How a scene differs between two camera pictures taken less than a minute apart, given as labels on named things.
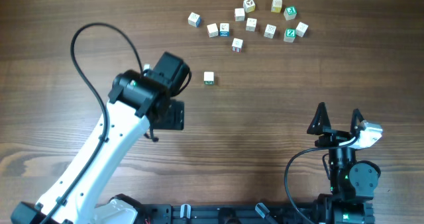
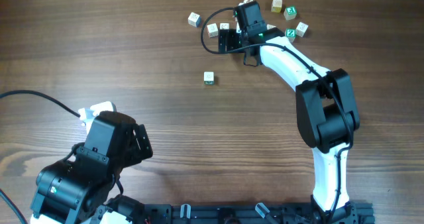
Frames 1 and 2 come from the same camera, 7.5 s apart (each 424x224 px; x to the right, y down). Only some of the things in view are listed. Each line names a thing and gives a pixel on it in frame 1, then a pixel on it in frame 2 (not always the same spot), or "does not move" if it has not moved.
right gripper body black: (333, 137) to (233, 41)
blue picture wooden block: (224, 30) does not move
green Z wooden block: (289, 34) does not move
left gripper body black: (174, 119) to (133, 156)
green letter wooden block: (290, 12) does not move
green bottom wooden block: (209, 77) does not move
